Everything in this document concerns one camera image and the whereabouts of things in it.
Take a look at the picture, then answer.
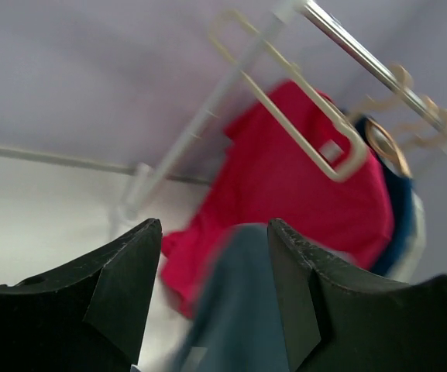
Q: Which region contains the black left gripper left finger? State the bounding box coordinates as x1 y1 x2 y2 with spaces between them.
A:
0 219 162 371

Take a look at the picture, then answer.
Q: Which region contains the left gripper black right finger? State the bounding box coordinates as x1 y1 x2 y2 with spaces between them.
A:
267 219 447 371

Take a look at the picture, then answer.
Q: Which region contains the teal blue t-shirt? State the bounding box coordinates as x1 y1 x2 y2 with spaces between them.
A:
170 224 289 372

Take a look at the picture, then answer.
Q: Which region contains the navy blue t-shirt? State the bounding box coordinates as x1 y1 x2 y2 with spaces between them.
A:
355 116 414 277

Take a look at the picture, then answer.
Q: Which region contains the cream plastic hanger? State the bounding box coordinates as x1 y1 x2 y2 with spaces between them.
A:
207 9 369 183

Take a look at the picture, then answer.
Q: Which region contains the magenta red t-shirt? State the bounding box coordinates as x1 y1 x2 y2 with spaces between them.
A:
159 78 397 320

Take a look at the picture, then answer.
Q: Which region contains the wooden hanger with navy shirt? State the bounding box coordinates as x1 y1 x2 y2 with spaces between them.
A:
363 96 441 179

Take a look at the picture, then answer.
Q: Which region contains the wooden hanger with red shirt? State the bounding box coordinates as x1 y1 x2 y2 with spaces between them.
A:
347 64 414 122

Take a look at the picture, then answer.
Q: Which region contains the white clothes rack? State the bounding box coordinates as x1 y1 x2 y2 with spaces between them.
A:
110 0 447 233

